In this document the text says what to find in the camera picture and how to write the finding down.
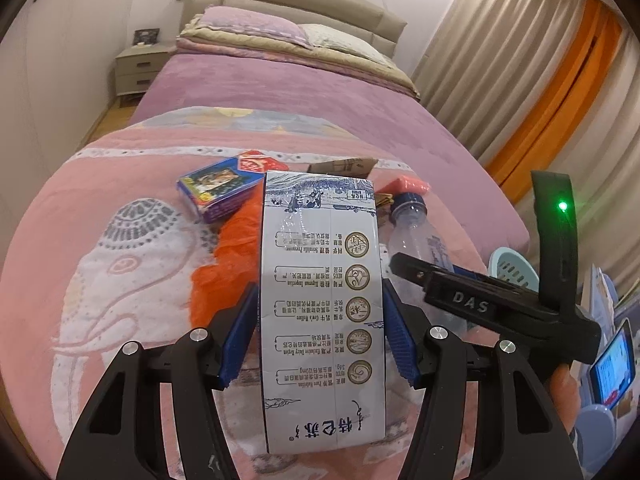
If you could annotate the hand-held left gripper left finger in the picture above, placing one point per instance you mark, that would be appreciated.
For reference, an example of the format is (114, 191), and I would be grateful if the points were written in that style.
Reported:
(240, 332)

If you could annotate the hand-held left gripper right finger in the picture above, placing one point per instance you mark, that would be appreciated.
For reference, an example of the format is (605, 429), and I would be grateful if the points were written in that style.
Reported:
(400, 335)

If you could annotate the folded beige quilt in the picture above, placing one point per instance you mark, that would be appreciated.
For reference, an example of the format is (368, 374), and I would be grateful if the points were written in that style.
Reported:
(280, 55)

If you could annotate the beige curtain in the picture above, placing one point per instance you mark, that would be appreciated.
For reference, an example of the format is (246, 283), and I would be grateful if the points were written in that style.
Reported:
(610, 160)
(490, 50)

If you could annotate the purple bedspread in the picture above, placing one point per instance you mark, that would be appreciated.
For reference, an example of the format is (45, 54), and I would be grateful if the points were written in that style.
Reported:
(350, 100)

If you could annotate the pink elephant blanket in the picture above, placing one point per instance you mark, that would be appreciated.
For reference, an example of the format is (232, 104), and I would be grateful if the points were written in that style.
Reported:
(125, 270)

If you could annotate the orange curtain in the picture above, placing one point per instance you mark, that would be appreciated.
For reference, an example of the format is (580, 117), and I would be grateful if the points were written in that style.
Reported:
(560, 100)

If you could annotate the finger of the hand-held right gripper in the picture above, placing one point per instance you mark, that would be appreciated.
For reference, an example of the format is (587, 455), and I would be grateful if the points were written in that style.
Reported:
(407, 266)

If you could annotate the blue card box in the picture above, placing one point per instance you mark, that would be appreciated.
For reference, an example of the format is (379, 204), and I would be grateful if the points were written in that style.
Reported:
(215, 190)

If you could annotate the person's right hand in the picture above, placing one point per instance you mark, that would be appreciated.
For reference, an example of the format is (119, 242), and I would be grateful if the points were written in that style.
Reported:
(564, 395)

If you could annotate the smartphone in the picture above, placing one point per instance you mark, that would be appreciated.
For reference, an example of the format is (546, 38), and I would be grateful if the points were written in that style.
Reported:
(612, 365)

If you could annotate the white milk carton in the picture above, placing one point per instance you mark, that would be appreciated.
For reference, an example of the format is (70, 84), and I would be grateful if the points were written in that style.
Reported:
(320, 310)

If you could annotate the red paper packet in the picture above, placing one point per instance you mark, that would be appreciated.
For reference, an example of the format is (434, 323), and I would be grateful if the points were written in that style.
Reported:
(265, 162)

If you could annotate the orange foil wrapper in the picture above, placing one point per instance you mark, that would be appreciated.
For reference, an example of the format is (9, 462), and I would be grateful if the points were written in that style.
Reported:
(405, 185)

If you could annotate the purple pillow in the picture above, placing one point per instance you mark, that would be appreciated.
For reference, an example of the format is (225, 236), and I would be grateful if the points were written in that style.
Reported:
(250, 27)

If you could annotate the white wardrobe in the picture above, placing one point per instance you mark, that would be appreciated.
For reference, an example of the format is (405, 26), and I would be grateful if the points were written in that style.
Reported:
(55, 50)

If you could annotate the orange plastic bag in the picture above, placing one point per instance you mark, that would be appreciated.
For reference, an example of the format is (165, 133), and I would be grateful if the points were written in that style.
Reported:
(225, 270)

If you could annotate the brown cardboard piece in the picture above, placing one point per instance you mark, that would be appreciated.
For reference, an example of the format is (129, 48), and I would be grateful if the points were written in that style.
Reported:
(345, 166)

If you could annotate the white patterned pillow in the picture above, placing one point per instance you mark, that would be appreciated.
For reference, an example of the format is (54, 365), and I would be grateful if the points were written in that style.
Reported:
(340, 42)

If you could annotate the light blue plastic basket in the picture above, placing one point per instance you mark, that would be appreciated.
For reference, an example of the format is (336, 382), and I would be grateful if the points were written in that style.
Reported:
(515, 265)

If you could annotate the dark photo frame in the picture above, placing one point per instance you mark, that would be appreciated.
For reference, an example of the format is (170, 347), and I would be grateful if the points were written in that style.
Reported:
(146, 36)

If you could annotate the beige nightstand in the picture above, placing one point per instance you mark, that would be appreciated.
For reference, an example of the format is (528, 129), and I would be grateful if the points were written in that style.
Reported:
(140, 67)

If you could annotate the clear plastic bottle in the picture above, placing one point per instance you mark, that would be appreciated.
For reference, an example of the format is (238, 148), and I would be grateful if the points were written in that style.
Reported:
(415, 237)

